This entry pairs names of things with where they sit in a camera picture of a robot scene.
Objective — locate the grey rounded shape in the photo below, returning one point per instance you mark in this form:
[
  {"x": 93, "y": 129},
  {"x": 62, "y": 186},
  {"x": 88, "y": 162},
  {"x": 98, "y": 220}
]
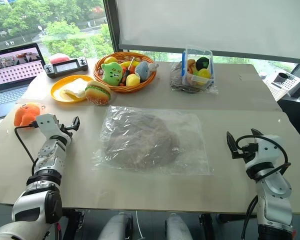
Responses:
[
  {"x": 178, "y": 227},
  {"x": 116, "y": 227}
]

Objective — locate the red white plush toy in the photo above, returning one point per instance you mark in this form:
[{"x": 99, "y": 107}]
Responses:
[{"x": 58, "y": 58}]

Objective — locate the orange plush toy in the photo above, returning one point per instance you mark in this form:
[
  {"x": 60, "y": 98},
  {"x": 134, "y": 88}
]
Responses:
[{"x": 25, "y": 113}]

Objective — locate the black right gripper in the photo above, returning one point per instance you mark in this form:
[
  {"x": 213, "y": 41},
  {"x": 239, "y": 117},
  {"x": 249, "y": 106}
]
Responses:
[{"x": 247, "y": 151}]

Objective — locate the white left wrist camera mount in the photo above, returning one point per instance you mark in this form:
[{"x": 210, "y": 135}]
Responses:
[{"x": 46, "y": 125}]

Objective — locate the orange woven basket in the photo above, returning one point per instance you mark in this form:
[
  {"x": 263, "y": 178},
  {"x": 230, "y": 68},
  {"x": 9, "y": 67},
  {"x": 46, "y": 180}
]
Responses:
[{"x": 140, "y": 86}]

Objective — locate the yellow plastic plate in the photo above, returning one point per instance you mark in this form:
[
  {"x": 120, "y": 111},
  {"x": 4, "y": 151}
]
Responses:
[{"x": 58, "y": 93}]

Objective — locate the black table leg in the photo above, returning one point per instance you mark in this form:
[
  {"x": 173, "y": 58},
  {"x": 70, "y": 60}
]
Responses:
[
  {"x": 73, "y": 225},
  {"x": 207, "y": 227}
]

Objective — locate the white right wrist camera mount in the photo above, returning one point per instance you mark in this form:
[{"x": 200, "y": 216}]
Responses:
[{"x": 270, "y": 150}]

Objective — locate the yellow toy pepper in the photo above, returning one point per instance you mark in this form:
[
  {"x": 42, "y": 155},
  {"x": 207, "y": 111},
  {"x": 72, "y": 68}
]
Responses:
[{"x": 203, "y": 73}]

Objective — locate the black remote controller with screen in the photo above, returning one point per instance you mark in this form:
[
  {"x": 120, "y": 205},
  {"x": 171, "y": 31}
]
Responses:
[{"x": 65, "y": 67}]

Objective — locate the black cup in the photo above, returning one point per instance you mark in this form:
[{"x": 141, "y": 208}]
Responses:
[{"x": 282, "y": 78}]

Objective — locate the clear container with blue latch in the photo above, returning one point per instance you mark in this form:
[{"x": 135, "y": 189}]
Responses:
[{"x": 208, "y": 53}]

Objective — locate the black green toy vegetable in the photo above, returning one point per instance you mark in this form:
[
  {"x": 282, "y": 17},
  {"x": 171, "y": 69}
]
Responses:
[{"x": 203, "y": 63}]

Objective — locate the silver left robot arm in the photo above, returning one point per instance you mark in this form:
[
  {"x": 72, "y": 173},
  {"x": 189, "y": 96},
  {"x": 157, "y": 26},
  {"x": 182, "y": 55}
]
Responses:
[{"x": 47, "y": 155}]

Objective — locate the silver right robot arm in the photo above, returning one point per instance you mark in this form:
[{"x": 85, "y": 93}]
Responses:
[{"x": 275, "y": 200}]

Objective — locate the plush toy burger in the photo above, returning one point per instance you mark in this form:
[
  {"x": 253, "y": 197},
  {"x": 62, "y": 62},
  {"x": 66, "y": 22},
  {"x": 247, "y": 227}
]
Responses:
[{"x": 97, "y": 92}]

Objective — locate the orange toy bread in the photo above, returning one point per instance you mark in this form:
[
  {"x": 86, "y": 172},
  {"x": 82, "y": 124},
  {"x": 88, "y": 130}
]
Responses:
[{"x": 191, "y": 66}]

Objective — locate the orange toy carrot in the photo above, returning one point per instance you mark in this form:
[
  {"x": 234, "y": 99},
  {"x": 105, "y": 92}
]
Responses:
[{"x": 123, "y": 80}]

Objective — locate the yellow toy fruit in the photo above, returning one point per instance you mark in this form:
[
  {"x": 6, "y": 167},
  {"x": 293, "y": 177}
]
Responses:
[{"x": 132, "y": 79}]

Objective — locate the dark window frame post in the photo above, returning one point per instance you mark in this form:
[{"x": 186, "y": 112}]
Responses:
[{"x": 111, "y": 25}]

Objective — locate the white roll-down screen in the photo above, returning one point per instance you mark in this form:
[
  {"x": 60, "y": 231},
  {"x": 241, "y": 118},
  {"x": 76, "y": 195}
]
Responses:
[{"x": 215, "y": 25}]

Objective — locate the yellow toy banana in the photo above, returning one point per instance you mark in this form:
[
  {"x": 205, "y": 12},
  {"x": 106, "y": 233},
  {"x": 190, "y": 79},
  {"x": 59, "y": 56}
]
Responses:
[{"x": 125, "y": 64}]

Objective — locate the green plush toy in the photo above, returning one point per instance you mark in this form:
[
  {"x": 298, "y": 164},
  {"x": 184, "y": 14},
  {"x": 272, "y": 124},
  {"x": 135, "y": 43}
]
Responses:
[{"x": 111, "y": 73}]

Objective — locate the yellow toy lemon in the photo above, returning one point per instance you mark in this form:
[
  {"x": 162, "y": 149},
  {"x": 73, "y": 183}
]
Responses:
[{"x": 111, "y": 60}]

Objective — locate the white desk organizer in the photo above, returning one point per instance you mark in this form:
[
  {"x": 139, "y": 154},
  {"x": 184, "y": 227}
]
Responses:
[{"x": 277, "y": 90}]

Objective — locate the open laptop computer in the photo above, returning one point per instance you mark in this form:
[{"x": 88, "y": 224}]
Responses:
[{"x": 12, "y": 85}]

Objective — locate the white toy bread slice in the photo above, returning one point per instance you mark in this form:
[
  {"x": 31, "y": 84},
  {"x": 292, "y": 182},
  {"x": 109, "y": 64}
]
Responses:
[{"x": 76, "y": 87}]

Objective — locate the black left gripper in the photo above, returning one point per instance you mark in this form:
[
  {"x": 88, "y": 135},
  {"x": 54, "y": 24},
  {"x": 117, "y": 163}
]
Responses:
[{"x": 66, "y": 132}]

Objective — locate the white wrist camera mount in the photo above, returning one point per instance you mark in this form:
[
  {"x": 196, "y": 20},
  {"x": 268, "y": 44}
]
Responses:
[
  {"x": 46, "y": 125},
  {"x": 270, "y": 150}
]

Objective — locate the clear plastic bag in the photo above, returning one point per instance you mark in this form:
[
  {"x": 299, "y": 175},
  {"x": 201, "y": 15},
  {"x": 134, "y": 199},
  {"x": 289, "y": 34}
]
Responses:
[{"x": 192, "y": 152}]

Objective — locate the blue grey plush toy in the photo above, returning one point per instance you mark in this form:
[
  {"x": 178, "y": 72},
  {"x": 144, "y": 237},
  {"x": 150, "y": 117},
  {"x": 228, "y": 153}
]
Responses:
[{"x": 142, "y": 70}]

